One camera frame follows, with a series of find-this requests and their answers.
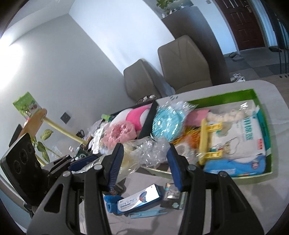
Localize blue white medicine box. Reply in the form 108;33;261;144
117;184;163;214

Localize wooden round stool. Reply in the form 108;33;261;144
17;108;88;166

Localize green leafy plant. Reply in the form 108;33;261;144
31;129;60;163

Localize green picture card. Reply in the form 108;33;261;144
13;92;42;120

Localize small black card packet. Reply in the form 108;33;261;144
160;183;187;210

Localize yellow plastic clip hanger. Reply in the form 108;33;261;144
198;118;222;165

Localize light blue plastic clip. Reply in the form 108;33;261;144
128;208;168;218

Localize white blue tissue pack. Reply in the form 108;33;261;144
203;100;266;177

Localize green tray box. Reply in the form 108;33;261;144
139;89;272;179

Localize pink fluffy scrunchies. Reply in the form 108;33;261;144
101;121;137;150

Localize orange bristle brush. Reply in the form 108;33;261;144
171;126;200;149

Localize crumpled clear plastic bag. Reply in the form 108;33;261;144
123;137;171;168

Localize black storage box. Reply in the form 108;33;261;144
85;99;159;151

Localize light blue dumpling mold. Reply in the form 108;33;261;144
151;105;188;142

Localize far beige chair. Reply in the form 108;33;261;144
123;59;162;101

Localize beige chair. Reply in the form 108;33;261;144
158;35;213;94
123;59;162;101

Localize near beige chair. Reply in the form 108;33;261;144
158;35;213;94

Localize black railing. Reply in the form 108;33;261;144
265;1;288;76

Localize dark cabinet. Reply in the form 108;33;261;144
161;6;231;86

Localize dark brown door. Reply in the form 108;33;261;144
216;0;265;50

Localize potted green plant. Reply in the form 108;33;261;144
156;0;193;17

